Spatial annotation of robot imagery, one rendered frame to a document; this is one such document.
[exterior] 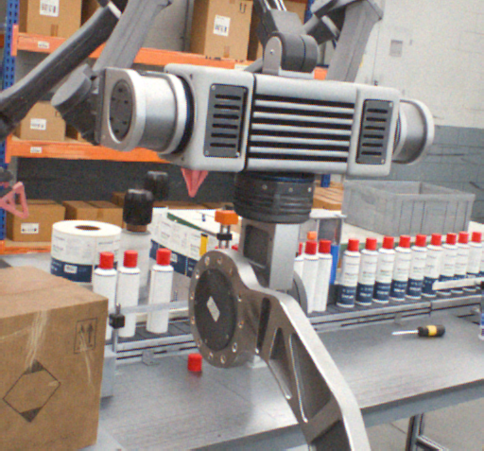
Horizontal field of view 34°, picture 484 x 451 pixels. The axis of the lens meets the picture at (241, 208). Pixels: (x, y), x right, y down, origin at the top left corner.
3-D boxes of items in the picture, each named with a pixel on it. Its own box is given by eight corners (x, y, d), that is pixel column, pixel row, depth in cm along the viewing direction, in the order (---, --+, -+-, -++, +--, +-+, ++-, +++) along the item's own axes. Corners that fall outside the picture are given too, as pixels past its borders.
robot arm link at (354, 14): (370, -27, 176) (393, 5, 182) (322, -7, 186) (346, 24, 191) (318, 122, 154) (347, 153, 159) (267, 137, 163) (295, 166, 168)
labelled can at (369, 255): (362, 301, 242) (371, 235, 238) (374, 305, 238) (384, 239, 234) (350, 302, 238) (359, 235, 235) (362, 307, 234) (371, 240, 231)
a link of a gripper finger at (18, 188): (32, 203, 175) (7, 170, 170) (42, 209, 169) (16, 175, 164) (7, 222, 173) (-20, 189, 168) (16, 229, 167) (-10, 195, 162)
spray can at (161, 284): (160, 326, 197) (167, 247, 194) (171, 333, 193) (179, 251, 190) (142, 328, 194) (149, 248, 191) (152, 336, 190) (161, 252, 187)
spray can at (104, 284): (105, 333, 188) (112, 250, 184) (115, 340, 184) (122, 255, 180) (84, 336, 185) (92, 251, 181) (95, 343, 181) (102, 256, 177)
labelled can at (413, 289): (410, 294, 255) (420, 233, 252) (423, 299, 251) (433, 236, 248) (400, 296, 252) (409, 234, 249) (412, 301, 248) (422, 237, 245)
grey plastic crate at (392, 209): (415, 219, 457) (421, 182, 453) (470, 234, 425) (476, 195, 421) (337, 220, 423) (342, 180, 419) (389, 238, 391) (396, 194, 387)
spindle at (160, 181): (154, 253, 267) (162, 169, 262) (168, 260, 260) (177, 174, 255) (130, 254, 261) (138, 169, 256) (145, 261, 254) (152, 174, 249)
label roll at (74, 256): (34, 272, 232) (38, 224, 229) (82, 263, 249) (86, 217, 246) (85, 288, 222) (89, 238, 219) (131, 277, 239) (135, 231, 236)
